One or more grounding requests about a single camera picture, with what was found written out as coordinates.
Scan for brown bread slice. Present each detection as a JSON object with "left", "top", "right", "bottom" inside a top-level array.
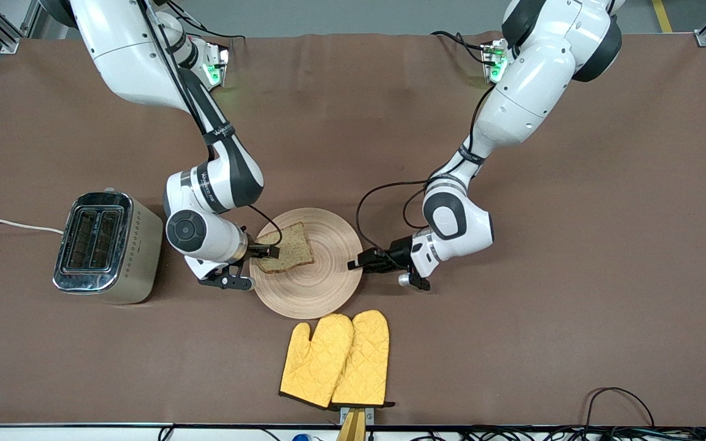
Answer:
[{"left": 254, "top": 222, "right": 315, "bottom": 274}]

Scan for round light wooden plate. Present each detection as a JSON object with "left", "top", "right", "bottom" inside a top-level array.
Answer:
[{"left": 249, "top": 208, "right": 365, "bottom": 320}]

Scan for chrome and beige toaster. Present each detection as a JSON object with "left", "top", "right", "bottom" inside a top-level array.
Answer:
[{"left": 53, "top": 189, "right": 164, "bottom": 305}]

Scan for yellow quilted oven mitt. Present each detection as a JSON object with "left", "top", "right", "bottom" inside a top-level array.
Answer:
[
  {"left": 279, "top": 313, "right": 354, "bottom": 409},
  {"left": 331, "top": 310, "right": 395, "bottom": 409}
]

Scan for brown table cover sheet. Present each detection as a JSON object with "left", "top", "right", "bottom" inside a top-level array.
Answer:
[{"left": 0, "top": 32, "right": 706, "bottom": 428}]

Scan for wooden stick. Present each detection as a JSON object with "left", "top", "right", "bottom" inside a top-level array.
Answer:
[{"left": 336, "top": 409, "right": 367, "bottom": 441}]

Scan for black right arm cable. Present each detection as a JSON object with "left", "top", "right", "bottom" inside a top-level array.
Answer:
[{"left": 137, "top": 0, "right": 284, "bottom": 247}]

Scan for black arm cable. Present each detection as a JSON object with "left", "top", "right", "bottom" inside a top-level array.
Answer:
[
  {"left": 355, "top": 83, "right": 498, "bottom": 262},
  {"left": 137, "top": 0, "right": 284, "bottom": 247}
]

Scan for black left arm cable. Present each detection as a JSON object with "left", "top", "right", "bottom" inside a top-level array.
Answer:
[{"left": 355, "top": 83, "right": 498, "bottom": 262}]

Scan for small metal bracket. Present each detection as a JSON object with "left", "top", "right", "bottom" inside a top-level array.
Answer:
[{"left": 340, "top": 406, "right": 376, "bottom": 424}]

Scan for black right base cable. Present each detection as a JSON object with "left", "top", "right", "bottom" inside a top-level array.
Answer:
[{"left": 166, "top": 0, "right": 247, "bottom": 41}]

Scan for black base cable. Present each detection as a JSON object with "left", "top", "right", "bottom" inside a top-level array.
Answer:
[
  {"left": 166, "top": 0, "right": 247, "bottom": 41},
  {"left": 431, "top": 30, "right": 492, "bottom": 66}
]

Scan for black left base cable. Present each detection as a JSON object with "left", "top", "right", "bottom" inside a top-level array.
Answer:
[{"left": 431, "top": 30, "right": 492, "bottom": 66}]

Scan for black cable bundle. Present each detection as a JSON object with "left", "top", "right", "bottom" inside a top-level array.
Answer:
[{"left": 414, "top": 426, "right": 706, "bottom": 441}]

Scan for white toaster power cable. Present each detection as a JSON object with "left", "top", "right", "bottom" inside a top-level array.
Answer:
[{"left": 0, "top": 218, "right": 64, "bottom": 236}]

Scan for black looped cable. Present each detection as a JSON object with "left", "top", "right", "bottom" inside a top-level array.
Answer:
[{"left": 583, "top": 386, "right": 658, "bottom": 429}]

